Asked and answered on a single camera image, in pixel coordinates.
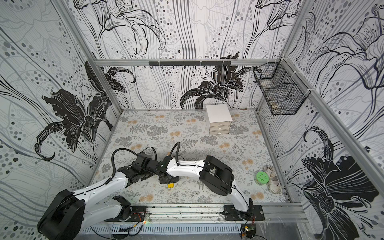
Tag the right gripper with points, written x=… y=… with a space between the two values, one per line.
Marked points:
x=166 y=178

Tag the black wire basket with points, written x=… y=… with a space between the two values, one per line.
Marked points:
x=281 y=92

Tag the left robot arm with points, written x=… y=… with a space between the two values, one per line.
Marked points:
x=71 y=212

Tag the black wall bar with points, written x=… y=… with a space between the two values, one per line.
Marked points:
x=190 y=63

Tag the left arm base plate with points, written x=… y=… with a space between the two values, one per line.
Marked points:
x=135 y=214

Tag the small electronics board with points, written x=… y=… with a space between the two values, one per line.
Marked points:
x=248 y=231

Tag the white drawer cabinet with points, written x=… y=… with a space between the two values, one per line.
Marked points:
x=219 y=119

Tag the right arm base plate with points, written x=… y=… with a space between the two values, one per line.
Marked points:
x=255 y=213

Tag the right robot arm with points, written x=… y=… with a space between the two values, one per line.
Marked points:
x=214 y=174

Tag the crumpled white cloth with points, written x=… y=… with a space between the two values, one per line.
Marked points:
x=273 y=184

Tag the green round lid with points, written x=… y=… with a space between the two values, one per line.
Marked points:
x=261 y=178

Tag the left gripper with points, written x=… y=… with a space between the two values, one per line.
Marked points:
x=143 y=179

